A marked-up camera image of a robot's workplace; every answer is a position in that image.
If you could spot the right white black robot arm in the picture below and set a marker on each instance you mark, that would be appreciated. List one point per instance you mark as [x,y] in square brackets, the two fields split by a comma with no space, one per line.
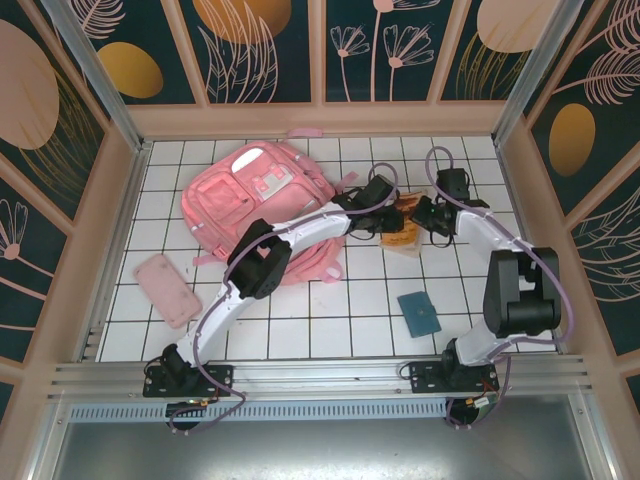
[485,230]

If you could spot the pink backpack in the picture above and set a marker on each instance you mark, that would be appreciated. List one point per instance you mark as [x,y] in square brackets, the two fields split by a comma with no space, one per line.
[225,195]

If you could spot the orange paperback book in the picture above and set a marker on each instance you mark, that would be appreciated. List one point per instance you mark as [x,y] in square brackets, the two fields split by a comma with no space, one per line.
[400,240]

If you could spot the aluminium mounting rail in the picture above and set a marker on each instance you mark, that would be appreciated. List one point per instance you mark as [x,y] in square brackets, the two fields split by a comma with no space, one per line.
[320,375]

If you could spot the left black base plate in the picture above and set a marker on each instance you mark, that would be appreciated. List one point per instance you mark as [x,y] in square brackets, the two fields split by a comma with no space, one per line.
[220,377]

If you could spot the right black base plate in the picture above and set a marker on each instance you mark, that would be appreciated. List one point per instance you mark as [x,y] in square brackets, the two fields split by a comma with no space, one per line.
[422,377]

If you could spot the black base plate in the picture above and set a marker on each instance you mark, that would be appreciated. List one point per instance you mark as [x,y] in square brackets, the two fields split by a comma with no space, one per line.
[220,377]
[422,377]

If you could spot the aluminium frame post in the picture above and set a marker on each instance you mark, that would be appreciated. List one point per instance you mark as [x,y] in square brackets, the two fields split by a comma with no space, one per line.
[536,75]
[106,85]

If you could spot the aluminium side rail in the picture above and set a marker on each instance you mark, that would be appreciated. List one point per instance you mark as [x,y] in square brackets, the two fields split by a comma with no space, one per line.
[114,250]

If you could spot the steel sheet panel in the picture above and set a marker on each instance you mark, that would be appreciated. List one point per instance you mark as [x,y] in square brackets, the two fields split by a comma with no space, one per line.
[320,450]

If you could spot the pink pencil case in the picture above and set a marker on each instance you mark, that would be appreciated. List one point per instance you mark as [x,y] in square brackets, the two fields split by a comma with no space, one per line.
[167,290]

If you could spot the small teal notebook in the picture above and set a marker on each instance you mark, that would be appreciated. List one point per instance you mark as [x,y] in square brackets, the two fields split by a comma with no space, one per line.
[420,315]

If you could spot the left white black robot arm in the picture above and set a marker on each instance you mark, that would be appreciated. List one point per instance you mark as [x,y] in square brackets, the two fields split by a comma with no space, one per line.
[310,227]

